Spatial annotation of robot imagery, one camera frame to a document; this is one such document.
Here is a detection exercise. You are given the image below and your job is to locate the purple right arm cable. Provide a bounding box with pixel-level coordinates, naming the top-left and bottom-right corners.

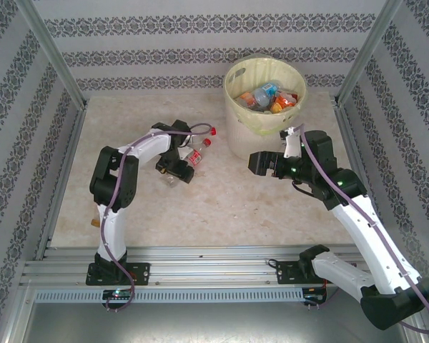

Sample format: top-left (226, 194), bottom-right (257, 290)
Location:
top-left (295, 124), bottom-right (429, 335)

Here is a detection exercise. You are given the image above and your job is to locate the cream plastic bin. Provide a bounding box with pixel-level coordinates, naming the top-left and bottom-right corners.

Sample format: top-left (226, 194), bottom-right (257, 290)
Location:
top-left (224, 56), bottom-right (307, 161)

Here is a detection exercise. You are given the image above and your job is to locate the left circuit board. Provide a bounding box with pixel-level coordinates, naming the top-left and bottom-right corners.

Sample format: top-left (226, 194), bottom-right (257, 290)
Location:
top-left (102, 289), bottom-right (133, 300)

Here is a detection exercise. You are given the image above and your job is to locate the grey slotted cable duct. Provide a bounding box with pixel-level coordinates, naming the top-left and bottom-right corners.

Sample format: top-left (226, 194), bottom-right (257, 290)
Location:
top-left (35, 287), bottom-right (305, 304)

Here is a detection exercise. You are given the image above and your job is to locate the clear bottle blue label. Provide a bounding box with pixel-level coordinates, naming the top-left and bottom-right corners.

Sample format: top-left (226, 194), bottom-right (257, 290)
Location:
top-left (252, 81), bottom-right (282, 108)

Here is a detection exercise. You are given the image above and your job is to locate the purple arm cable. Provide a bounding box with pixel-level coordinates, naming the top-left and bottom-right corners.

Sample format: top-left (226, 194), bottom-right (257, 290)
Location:
top-left (295, 124), bottom-right (429, 335)
top-left (99, 123), bottom-right (212, 314)

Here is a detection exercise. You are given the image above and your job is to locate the short red label bottle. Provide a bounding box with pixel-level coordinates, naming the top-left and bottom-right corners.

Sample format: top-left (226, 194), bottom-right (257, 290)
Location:
top-left (163, 137), bottom-right (213, 187)

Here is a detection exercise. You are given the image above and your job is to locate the pale yellow bin liner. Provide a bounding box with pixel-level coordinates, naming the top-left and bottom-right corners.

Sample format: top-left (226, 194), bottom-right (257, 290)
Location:
top-left (224, 53), bottom-right (307, 136)

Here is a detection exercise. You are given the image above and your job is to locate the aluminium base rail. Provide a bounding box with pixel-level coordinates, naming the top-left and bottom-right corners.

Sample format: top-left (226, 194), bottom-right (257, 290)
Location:
top-left (19, 244), bottom-right (387, 289)

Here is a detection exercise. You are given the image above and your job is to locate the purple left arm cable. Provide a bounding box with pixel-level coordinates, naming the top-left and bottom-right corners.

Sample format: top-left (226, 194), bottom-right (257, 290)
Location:
top-left (99, 123), bottom-right (212, 314)

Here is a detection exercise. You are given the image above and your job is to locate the clear bottle orange label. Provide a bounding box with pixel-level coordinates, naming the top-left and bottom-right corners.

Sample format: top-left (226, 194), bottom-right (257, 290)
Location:
top-left (239, 91), bottom-right (259, 109)

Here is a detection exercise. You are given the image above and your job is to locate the aluminium frame post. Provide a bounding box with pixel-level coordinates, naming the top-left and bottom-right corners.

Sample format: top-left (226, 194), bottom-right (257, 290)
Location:
top-left (14, 0), bottom-right (90, 110)
top-left (335, 0), bottom-right (405, 106)

